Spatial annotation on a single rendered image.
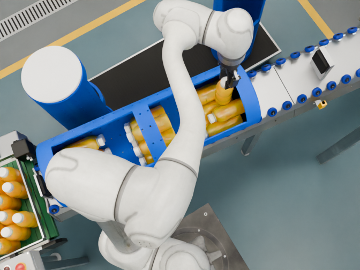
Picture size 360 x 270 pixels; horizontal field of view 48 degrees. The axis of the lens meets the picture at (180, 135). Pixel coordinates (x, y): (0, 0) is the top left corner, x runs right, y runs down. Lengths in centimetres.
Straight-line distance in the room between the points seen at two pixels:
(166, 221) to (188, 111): 29
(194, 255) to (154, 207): 57
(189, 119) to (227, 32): 28
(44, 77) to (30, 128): 115
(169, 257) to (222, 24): 75
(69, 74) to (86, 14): 142
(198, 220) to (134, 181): 82
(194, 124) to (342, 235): 203
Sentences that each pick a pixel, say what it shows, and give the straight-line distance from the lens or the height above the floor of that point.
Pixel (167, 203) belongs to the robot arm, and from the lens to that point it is 83.
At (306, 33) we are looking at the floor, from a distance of 318.
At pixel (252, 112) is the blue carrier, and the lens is 162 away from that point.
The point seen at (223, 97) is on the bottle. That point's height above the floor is 121.
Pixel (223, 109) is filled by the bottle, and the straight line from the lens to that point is 166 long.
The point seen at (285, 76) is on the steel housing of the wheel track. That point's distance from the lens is 197.
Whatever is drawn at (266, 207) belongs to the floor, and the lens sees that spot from 275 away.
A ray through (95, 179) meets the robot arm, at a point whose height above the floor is 188.
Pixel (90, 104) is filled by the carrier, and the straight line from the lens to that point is 208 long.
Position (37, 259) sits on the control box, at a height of 104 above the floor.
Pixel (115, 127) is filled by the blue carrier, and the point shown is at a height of 101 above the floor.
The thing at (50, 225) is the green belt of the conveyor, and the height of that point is 89.
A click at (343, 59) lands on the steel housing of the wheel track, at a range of 208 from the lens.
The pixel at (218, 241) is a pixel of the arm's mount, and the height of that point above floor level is 108.
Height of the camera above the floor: 270
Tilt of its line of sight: 75 degrees down
